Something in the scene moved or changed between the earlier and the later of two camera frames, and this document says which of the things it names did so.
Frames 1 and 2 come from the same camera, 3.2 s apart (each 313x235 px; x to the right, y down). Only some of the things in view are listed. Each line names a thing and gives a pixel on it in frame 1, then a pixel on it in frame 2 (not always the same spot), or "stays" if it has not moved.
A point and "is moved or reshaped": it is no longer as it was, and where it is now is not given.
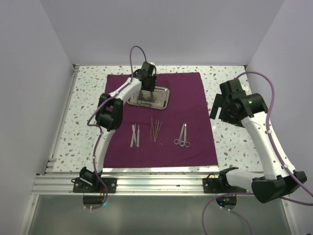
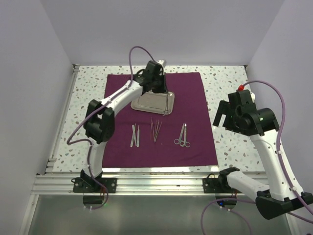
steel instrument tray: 159,99 is moved or reshaped
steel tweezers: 138,136 stays
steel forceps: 142,103 → 167,109
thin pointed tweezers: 151,124 stays
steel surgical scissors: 183,143 stays
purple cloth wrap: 182,135 stays
